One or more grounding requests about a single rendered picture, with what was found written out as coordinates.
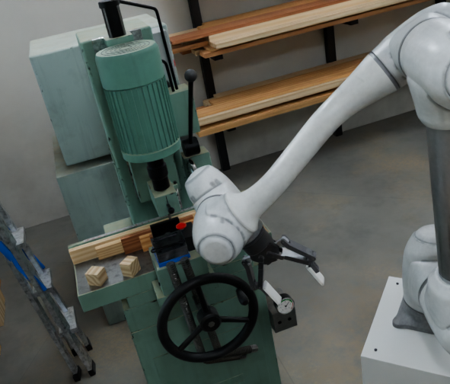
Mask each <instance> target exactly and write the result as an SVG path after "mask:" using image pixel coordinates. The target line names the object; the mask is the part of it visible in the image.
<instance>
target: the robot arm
mask: <svg viewBox="0 0 450 384"><path fill-rule="evenodd" d="M406 84H408V86H409V89H410V93H411V96H412V99H413V103H414V106H415V109H416V115H417V116H418V118H419V119H420V121H421V122H422V123H423V124H424V125H425V126H426V135H427V143H428V153H429V170H430V179H431V188H432V205H433V214H434V223H435V224H432V225H426V226H422V227H421V228H419V229H418V230H416V231H415V232H414V233H413V234H412V235H411V237H410V238H409V240H408V242H407V244H406V246H405V249H404V256H403V265H402V284H403V292H404V294H403V298H402V300H401V304H400V307H399V309H398V312H397V314H396V316H395V317H394V318H393V320H392V325H393V326H394V327H395V328H399V329H410V330H414V331H420V332H424V333H428V334H434V335H435V336H436V338H437V340H438V341H439V343H440V344H441V345H442V347H443V348H444V349H445V350H446V351H447V352H448V353H449V354H450V3H448V2H441V3H438V4H435V5H432V6H429V7H428V8H424V9H423V10H421V11H419V12H417V13H416V14H415V15H413V16H412V17H410V18H409V19H407V20H406V21H405V22H404V23H402V24H401V25H400V26H399V27H397V28H396V29H395V30H393V31H392V32H391V33H389V35H387V36H386V37H385V38H384V39H383V40H382V41H381V42H380V44H379V45H377V47H376V48H374V49H373V51H371V52H370V53H369V54H368V55H367V56H366V57H365V58H364V60H363V61H361V63H360V64H359V65H358V66H357V68H356V69H355V70H354V71H353V72H352V73H351V74H350V76H349V77H348V78H347V79H346V80H345V81H344V82H343V83H342V84H341V85H340V87H339V88H338V89H337V90H336V91H335V92H334V93H333V94H332V95H331V96H330V97H329V98H328V99H327V100H326V101H325V102H324V103H323V104H322V105H321V106H320V107H319V108H318V109H317V110H316V111H315V112H314V113H313V115H312V116H311V117H310V118H309V119H308V121H307V122H306V123H305V125H304V126H303V127H302V128H301V129H300V131H299V132H298V133H297V135H296V136H295V138H294V139H293V140H292V141H291V142H290V143H289V145H288V146H287V147H286V149H285V150H284V151H283V153H282V154H281V156H280V157H278V159H277V160H276V161H275V163H274V164H273V166H272V167H271V168H270V169H269V171H268V172H267V173H266V174H265V175H264V176H263V177H262V178H261V179H260V180H259V181H258V182H257V183H256V184H254V185H253V186H252V187H250V188H248V189H247V190H245V191H243V192H240V191H239V189H237V187H236V186H235V185H234V184H233V183H232V182H231V180H230V179H229V178H227V177H226V176H225V175H224V174H223V173H221V172H220V171H219V170H218V169H216V168H214V167H212V166H211V165H205V166H203V167H200V168H198V169H196V170H195V171H194V172H193V173H192V174H191V175H190V176H189V177H188V179H187V181H186V183H185V188H186V191H187V194H188V196H189V198H190V200H191V202H192V203H193V204H194V205H193V207H194V209H195V211H196V215H195V217H194V221H193V244H194V247H195V249H196V252H197V253H199V254H200V255H201V257H202V258H204V259H205V260H206V261H207V262H208V263H210V264H214V265H223V264H227V263H229V262H231V261H233V260H234V259H235V258H236V257H237V256H238V255H239V254H240V253H241V250H242V249H243V250H244V251H245V252H246V253H247V254H248V255H249V256H246V255H244V256H243V258H242V262H241V263H242V265H243V266H244V268H245V270H246V273H247V278H248V281H249V284H250V287H251V290H255V289H259V290H261V291H262V292H263V293H264V294H265V295H266V296H270V297H271V298H272V299H273V301H274V302H275V303H276V304H277V305H278V306H280V305H281V300H282V297H281V296H280V295H279V294H278V293H277V292H276V291H275V290H274V288H272V287H271V285H270V284H269V283H268V282H267V281H266V280H265V281H264V282H263V273H264V265H265V264H267V265H269V264H271V263H272V262H274V261H277V259H280V260H284V259H285V260H288V261H294V262H297V263H300V264H305V265H306V268H307V270H308V271H309V272H310V273H311V274H312V276H313V277H314V278H315V279H316V280H317V281H318V282H319V284H320V285H322V286H323V285H324V276H323V275H322V274H321V273H320V271H319V270H320V268H319V266H318V265H317V264H316V263H315V262H314V261H315V260H316V254H317V253H316V251H313V250H311V249H310V248H307V247H305V246H304V245H301V244H299V243H297V242H294V241H293V240H291V239H290V238H288V237H287V236H286V235H282V238H280V239H279V240H278V241H276V240H274V239H273V238H272V237H271V235H270V234H269V233H268V231H267V230H265V228H264V227H263V222H262V221H261V219H260V217H261V215H262V214H263V213H264V212H265V211H266V210H267V209H268V208H269V207H270V206H271V205H272V204H273V203H274V202H275V201H276V200H277V199H278V198H279V197H280V196H281V195H282V193H283V192H284V191H285V190H286V189H287V187H288V186H289V185H290V184H291V183H292V182H293V181H294V180H295V178H296V177H297V176H298V175H299V173H300V172H301V171H302V170H303V168H304V167H305V166H306V165H307V164H308V163H309V162H310V160H311V159H312V158H313V157H314V155H315V154H316V153H317V152H318V150H319V149H320V148H321V147H322V145H323V144H325V142H326V141H327V140H328V139H329V137H330V136H331V135H332V134H333V133H334V132H335V130H336V129H337V128H338V127H339V126H340V125H341V124H343V123H344V122H345V121H346V120H347V119H349V118H350V117H351V116H352V115H354V114H355V113H357V112H359V111H360V110H361V109H363V108H365V107H367V106H369V105H370V104H373V103H374V102H376V101H378V100H380V99H381V98H383V97H385V96H387V95H389V94H391V93H393V92H395V91H396V90H398V89H399V88H401V87H403V86H405V85H406ZM280 245H281V246H283V248H282V247H280ZM284 247H286V248H288V249H289V250H291V251H289V250H286V249H285V248H284ZM280 252H281V253H282V254H279V253H280ZM252 261H255V262H257V263H259V264H258V282H256V279H255V276H254V270H253V268H252V264H251V262H252Z"/></svg>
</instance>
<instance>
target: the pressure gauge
mask: <svg viewBox="0 0 450 384"><path fill-rule="evenodd" d="M280 296H281V297H282V300H281V305H280V306H278V305H277V304H276V303H275V302H273V305H274V307H275V308H276V311H277V312H278V313H279V314H281V315H285V314H288V313H290V312H291V311H292V310H293V309H294V307H295V302H294V300H293V299H292V297H291V296H290V295H289V294H287V293H282V294H280ZM288 302H289V303H288ZM287 304H288V305H287ZM286 305H287V306H286ZM285 306H286V307H285Z"/></svg>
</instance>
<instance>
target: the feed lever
mask: <svg viewBox="0 0 450 384"><path fill-rule="evenodd" d="M184 78H185V79H186V80H187V81H188V129H189V138H187V139H182V140H181V146H182V150H183V152H184V155H185V156H186V157H190V156H192V155H197V154H200V147H199V142H198V140H197V138H196V137H195V136H193V82H194V81H196V78H197V73H196V71H195V70H193V69H188V70H187V71H185V73H184Z"/></svg>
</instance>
